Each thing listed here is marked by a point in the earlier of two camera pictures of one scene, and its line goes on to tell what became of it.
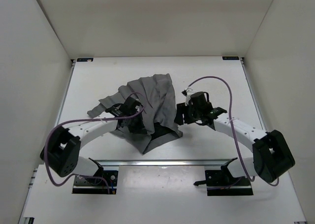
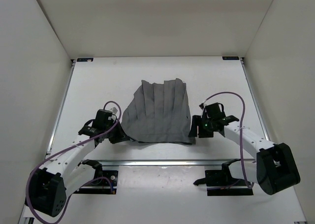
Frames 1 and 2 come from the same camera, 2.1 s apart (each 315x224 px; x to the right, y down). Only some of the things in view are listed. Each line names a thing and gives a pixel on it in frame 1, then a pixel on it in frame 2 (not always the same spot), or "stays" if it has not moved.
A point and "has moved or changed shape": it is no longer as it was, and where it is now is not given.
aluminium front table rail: x=162 y=163 stays
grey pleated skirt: x=156 y=93 has moved or changed shape
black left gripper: x=140 y=128 to x=120 y=136
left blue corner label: x=85 y=59 stays
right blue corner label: x=230 y=58 stays
